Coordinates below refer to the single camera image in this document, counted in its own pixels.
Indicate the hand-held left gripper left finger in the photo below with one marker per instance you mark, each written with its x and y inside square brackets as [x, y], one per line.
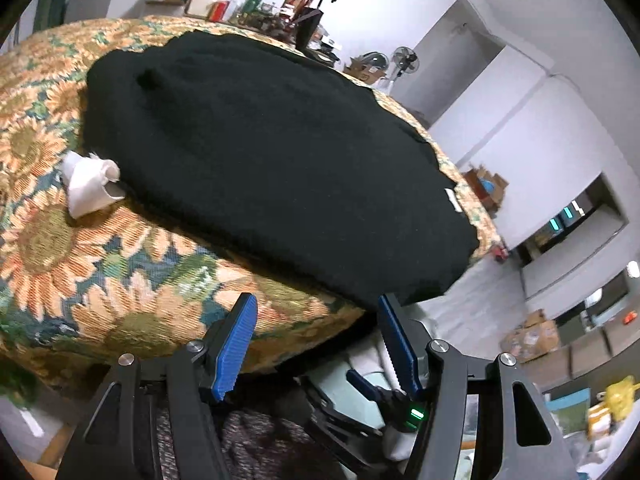
[232, 347]

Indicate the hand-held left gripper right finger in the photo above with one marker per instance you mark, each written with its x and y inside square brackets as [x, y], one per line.
[400, 350]

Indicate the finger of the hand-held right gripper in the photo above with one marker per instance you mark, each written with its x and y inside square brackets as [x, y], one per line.
[362, 382]

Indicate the black sweater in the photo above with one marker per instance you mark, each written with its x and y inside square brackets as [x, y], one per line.
[280, 160]

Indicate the grey knit clothing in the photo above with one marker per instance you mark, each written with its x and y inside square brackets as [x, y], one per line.
[250, 435]

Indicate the pile of cardboard boxes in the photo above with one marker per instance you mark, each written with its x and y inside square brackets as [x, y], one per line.
[530, 337]

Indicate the sunflower print blanket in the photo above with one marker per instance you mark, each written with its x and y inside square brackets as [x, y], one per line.
[125, 270]

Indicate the open cardboard box with papers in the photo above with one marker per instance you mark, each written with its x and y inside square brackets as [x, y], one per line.
[485, 185]

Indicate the yellow plastic bag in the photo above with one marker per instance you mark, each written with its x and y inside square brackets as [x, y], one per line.
[620, 400]

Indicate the white crumpled cloth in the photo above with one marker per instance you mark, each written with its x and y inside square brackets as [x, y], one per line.
[87, 185]

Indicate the cardboard box by fans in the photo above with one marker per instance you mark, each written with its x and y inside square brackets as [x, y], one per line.
[362, 74]

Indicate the black standing fan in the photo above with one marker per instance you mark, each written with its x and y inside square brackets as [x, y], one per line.
[405, 60]

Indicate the grey round fan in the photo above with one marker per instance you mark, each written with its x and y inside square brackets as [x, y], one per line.
[375, 61]

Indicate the black monitor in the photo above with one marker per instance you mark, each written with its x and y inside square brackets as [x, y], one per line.
[307, 27]

